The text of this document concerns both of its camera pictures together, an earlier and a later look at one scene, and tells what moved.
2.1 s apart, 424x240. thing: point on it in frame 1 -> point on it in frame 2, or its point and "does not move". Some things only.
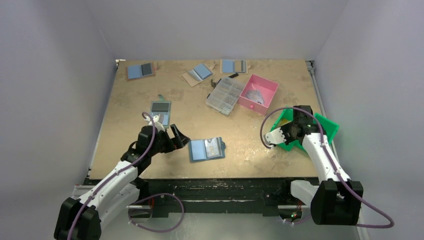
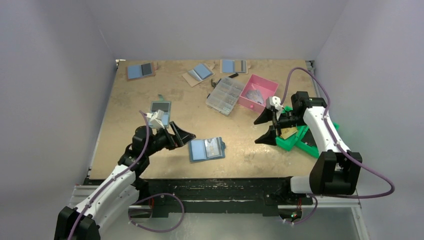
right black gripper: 292,130 -> 275,122
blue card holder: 209,148 does not move
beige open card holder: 233,66 does not move
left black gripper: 180,140 does not move
